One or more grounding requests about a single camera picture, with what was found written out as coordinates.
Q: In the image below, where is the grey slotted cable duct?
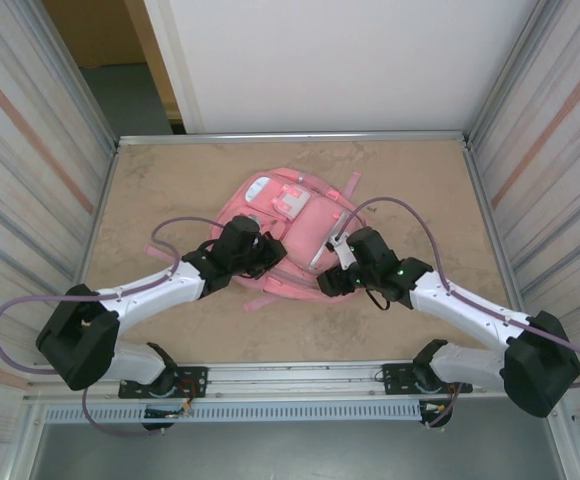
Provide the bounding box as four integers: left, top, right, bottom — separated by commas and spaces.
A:
43, 403, 424, 424

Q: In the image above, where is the thin aluminium table rail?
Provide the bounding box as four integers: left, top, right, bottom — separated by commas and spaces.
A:
116, 130, 467, 148

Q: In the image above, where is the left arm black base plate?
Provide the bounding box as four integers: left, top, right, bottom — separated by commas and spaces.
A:
117, 365, 209, 400

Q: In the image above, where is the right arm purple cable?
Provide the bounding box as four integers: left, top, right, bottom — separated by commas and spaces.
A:
336, 195, 580, 430

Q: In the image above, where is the wide aluminium mounting rail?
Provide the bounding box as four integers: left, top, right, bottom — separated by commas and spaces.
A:
27, 355, 569, 404

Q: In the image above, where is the wire bundle with connector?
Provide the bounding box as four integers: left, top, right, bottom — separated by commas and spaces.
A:
419, 398, 454, 419

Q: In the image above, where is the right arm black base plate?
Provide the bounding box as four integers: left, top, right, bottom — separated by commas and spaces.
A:
378, 361, 439, 397

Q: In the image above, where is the pink student backpack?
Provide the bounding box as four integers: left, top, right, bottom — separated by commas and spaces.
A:
143, 168, 372, 314

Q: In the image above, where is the aluminium table side rail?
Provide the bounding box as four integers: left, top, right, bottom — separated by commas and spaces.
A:
58, 143, 122, 364
461, 139, 542, 357

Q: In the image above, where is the aluminium frame post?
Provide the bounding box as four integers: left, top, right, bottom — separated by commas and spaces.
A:
33, 0, 120, 146
468, 0, 554, 141

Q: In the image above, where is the corrugated translucent side panel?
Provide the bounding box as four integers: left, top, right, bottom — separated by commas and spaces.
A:
0, 0, 119, 416
469, 0, 580, 416

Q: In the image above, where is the small circuit board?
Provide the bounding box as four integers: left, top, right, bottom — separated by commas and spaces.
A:
143, 405, 194, 420

